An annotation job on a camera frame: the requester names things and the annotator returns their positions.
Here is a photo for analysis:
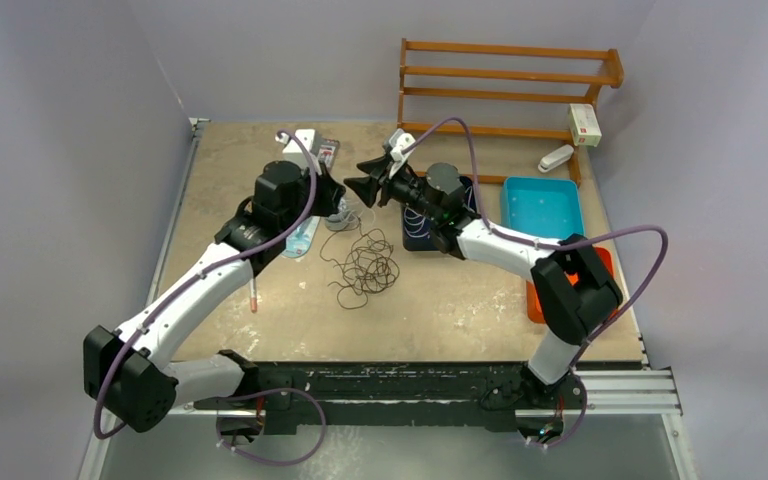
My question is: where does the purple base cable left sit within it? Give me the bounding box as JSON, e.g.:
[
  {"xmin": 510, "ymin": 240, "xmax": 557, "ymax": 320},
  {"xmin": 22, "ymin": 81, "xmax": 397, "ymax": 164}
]
[{"xmin": 215, "ymin": 386, "xmax": 328, "ymax": 467}]

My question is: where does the marker pen pack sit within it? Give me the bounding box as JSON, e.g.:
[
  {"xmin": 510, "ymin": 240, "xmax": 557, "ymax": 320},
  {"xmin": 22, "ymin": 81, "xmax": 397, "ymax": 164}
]
[{"xmin": 317, "ymin": 138, "xmax": 340, "ymax": 169}]

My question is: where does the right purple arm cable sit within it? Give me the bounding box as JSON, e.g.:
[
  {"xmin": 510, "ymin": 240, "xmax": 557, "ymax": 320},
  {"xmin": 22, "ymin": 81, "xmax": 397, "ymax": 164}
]
[{"xmin": 410, "ymin": 117, "xmax": 670, "ymax": 452}]

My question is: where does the wooden rack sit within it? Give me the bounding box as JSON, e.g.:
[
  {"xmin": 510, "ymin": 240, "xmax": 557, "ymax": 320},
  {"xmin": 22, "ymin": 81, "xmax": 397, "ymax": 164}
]
[{"xmin": 395, "ymin": 37, "xmax": 624, "ymax": 185}]

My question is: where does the dark blue tray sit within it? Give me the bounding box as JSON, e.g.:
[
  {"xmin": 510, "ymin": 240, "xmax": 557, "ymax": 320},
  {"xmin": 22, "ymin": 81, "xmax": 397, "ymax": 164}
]
[{"xmin": 401, "ymin": 175, "xmax": 477, "ymax": 252}]

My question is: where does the cleaning gel jar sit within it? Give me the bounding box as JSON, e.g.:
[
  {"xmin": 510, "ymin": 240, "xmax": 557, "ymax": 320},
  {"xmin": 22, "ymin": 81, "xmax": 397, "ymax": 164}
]
[{"xmin": 323, "ymin": 211, "xmax": 358, "ymax": 232}]

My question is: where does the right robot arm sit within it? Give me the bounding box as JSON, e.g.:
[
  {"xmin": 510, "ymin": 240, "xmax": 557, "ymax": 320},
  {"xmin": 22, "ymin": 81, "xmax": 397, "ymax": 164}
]
[{"xmin": 344, "ymin": 156, "xmax": 623, "ymax": 407}]

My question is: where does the orange tray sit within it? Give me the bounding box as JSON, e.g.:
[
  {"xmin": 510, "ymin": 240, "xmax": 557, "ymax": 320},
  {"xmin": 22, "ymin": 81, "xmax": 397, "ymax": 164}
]
[{"xmin": 525, "ymin": 247, "xmax": 616, "ymax": 324}]

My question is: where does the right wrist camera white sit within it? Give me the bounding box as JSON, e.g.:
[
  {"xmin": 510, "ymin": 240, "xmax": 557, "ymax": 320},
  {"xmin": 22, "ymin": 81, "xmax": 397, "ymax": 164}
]
[{"xmin": 384, "ymin": 128, "xmax": 415, "ymax": 179}]

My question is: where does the white staples box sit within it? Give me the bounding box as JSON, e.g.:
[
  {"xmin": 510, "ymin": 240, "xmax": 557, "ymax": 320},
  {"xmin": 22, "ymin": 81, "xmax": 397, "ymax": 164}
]
[{"xmin": 567, "ymin": 103, "xmax": 602, "ymax": 147}]

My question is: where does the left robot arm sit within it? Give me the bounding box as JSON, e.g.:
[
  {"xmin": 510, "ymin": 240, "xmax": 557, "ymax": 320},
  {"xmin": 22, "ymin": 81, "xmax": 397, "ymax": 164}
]
[{"xmin": 83, "ymin": 161, "xmax": 346, "ymax": 439}]

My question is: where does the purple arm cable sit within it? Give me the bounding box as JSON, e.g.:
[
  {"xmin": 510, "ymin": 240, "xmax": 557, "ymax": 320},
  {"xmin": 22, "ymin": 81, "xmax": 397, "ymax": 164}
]
[
  {"xmin": 92, "ymin": 129, "xmax": 319, "ymax": 441},
  {"xmin": 410, "ymin": 117, "xmax": 670, "ymax": 452}
]

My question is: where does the white stapler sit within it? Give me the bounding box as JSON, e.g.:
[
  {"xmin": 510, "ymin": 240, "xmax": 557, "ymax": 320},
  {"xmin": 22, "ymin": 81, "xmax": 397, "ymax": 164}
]
[{"xmin": 537, "ymin": 144, "xmax": 575, "ymax": 173}]

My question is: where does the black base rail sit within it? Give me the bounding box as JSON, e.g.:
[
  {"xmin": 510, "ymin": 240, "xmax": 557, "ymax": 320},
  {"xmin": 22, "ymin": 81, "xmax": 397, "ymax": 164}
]
[{"xmin": 194, "ymin": 360, "xmax": 587, "ymax": 440}]

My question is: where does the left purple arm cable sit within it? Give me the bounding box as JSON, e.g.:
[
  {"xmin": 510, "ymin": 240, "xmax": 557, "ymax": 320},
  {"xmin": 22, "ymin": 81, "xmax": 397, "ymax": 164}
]
[{"xmin": 92, "ymin": 129, "xmax": 319, "ymax": 441}]

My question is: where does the red pen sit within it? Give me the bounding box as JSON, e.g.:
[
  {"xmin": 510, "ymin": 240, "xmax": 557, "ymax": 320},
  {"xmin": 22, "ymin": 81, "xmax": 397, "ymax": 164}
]
[{"xmin": 248, "ymin": 278, "xmax": 259, "ymax": 313}]

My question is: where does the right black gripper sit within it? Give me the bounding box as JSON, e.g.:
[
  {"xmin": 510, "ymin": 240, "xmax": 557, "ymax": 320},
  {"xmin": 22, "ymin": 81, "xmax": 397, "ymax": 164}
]
[{"xmin": 344, "ymin": 156, "xmax": 441, "ymax": 223}]

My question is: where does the brown cable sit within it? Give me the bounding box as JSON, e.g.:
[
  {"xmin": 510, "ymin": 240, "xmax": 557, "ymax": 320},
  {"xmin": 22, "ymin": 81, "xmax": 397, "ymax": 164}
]
[{"xmin": 318, "ymin": 210, "xmax": 403, "ymax": 311}]

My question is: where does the light blue tray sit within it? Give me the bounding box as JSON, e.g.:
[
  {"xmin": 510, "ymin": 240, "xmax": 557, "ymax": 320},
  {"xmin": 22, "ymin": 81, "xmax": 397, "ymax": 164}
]
[{"xmin": 500, "ymin": 177, "xmax": 585, "ymax": 240}]

